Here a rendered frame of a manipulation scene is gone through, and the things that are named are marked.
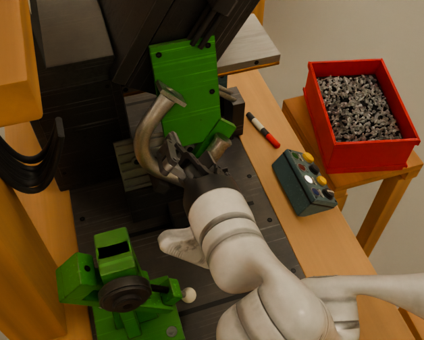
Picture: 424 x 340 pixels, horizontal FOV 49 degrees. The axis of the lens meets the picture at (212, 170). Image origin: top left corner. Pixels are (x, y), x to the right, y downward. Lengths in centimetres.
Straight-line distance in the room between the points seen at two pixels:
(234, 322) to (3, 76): 29
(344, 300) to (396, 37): 260
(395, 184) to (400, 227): 84
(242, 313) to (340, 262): 56
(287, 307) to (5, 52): 31
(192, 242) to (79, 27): 51
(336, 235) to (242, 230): 53
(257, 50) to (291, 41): 198
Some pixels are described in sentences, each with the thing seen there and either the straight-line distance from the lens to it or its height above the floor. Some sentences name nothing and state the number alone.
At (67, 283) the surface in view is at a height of 113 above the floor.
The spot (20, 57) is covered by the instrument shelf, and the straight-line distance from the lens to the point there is 37.
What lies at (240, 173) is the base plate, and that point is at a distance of 108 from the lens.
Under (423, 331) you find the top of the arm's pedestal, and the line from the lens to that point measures 104.
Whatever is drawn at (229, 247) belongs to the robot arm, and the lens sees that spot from 49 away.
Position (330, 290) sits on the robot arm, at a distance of 74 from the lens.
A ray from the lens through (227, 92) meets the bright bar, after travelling 110.
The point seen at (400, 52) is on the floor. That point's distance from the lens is 310.
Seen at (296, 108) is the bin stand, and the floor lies 80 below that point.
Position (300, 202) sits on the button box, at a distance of 102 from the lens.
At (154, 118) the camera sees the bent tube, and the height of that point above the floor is 117.
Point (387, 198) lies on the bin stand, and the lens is 144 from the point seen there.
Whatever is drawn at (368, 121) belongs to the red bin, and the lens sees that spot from 128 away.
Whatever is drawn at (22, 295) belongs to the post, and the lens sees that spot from 79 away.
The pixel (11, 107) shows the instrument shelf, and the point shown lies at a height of 152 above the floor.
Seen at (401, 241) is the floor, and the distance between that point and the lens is 218.
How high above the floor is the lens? 175
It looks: 52 degrees down
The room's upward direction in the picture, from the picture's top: straight up
